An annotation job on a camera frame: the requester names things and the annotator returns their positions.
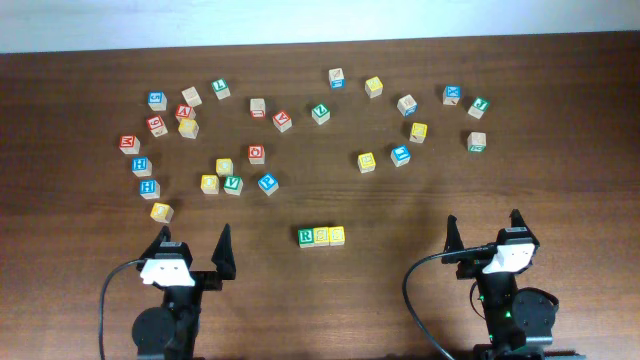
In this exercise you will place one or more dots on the blue letter P block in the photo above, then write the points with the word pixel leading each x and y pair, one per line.
pixel 268 184

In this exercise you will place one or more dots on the green letter Z block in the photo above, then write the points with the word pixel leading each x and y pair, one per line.
pixel 320 113

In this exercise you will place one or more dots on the green letter T block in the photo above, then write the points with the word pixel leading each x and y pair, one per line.
pixel 221 88

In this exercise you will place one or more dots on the wooden block green R side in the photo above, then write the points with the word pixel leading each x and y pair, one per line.
pixel 476 142

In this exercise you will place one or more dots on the blue letter H lower block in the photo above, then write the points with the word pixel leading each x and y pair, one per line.
pixel 149 189

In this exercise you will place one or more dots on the yellow block centre left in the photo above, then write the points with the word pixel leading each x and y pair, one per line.
pixel 224 167

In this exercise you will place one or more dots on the green letter R block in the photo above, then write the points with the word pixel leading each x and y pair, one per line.
pixel 306 237

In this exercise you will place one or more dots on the green letter J block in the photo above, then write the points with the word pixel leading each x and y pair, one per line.
pixel 478 107

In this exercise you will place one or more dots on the yellow block top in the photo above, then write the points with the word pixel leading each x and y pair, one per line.
pixel 373 87

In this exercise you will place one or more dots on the red letter O block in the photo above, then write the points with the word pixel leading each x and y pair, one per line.
pixel 256 154

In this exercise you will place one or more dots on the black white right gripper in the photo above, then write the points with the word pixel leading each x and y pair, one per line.
pixel 471 265

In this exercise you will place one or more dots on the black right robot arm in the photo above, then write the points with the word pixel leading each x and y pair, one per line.
pixel 519 320

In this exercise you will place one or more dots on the yellow block beside V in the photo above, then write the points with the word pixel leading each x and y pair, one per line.
pixel 210 184

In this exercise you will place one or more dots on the blue letter I block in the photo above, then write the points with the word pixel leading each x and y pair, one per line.
pixel 400 155

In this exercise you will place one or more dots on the wooden block blue D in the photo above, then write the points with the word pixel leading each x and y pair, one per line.
pixel 407 105

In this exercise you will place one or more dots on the plain wooden block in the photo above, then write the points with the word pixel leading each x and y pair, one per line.
pixel 192 97

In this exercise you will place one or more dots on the yellow block near 9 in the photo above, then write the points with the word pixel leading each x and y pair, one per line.
pixel 188 128

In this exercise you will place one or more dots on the blue number 5 block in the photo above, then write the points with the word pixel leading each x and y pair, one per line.
pixel 157 101

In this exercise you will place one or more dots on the yellow letter O block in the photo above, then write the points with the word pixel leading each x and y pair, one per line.
pixel 161 212

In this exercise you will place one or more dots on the green letter V block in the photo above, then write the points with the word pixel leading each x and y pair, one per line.
pixel 233 185

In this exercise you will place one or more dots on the blue letter H upper block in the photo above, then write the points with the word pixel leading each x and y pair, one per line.
pixel 141 167

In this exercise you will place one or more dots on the red letter V block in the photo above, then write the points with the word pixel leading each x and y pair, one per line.
pixel 184 111

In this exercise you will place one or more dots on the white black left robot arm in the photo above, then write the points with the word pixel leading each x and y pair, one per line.
pixel 169 331

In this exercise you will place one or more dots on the yellow letter S block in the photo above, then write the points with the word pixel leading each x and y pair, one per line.
pixel 337 235
pixel 321 236

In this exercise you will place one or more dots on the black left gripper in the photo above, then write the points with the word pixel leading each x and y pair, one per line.
pixel 211 281

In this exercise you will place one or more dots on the wooden block red side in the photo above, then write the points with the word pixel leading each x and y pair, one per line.
pixel 257 108

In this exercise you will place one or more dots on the red letter A block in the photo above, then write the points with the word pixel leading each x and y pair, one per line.
pixel 282 121

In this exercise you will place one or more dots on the wooden block blue side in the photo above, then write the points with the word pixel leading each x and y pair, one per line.
pixel 336 78

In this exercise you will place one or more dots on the yellow umbrella block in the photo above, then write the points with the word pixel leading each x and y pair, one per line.
pixel 366 162

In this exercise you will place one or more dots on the yellow block right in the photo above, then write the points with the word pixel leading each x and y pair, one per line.
pixel 418 132

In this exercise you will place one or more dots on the red number 9 block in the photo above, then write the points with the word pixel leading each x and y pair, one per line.
pixel 156 125

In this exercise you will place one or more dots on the red letter M block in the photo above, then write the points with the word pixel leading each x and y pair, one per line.
pixel 129 144

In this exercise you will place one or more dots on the blue letter K block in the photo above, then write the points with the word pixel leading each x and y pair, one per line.
pixel 451 95

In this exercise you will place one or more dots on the blue letter h block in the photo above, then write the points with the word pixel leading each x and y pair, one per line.
pixel 149 189
pixel 141 167

